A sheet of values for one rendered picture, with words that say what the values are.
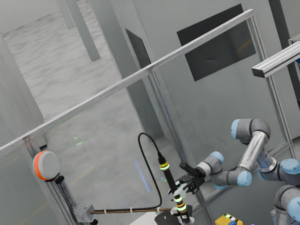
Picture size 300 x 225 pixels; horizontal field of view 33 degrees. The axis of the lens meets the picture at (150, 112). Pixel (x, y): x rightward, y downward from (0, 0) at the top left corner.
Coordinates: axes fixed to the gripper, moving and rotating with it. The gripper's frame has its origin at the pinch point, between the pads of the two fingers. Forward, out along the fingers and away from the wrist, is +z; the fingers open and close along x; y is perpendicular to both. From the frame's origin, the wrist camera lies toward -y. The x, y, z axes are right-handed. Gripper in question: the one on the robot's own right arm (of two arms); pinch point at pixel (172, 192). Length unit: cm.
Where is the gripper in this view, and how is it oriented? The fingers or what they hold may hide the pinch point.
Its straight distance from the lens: 249.9
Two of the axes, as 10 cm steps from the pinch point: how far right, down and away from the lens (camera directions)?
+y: 3.6, 8.6, 3.7
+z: -7.1, 5.1, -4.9
